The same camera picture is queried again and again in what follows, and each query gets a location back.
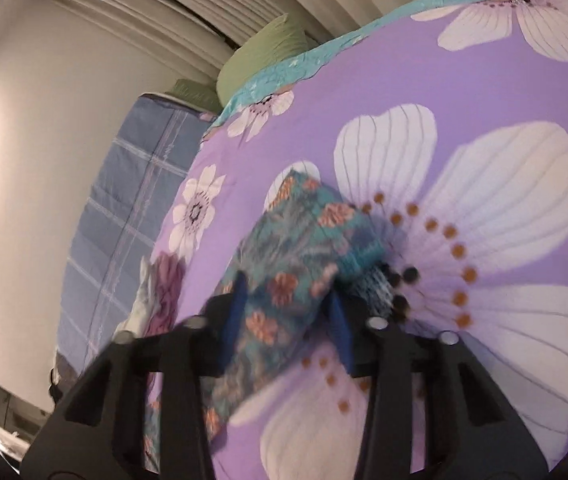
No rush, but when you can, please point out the purple floral bedsheet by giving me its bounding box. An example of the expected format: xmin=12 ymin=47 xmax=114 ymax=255
xmin=155 ymin=0 xmax=568 ymax=466

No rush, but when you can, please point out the folded pink garment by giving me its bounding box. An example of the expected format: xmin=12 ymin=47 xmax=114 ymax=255
xmin=145 ymin=252 xmax=185 ymax=336

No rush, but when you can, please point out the teal floral shirt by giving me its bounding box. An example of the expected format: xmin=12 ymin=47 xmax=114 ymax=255
xmin=143 ymin=168 xmax=405 ymax=470

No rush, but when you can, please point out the green pillow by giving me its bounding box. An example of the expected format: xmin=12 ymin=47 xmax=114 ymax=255
xmin=167 ymin=14 xmax=309 ymax=115

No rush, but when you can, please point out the folded cream garment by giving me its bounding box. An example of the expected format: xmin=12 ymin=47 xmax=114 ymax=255
xmin=113 ymin=257 xmax=157 ymax=344

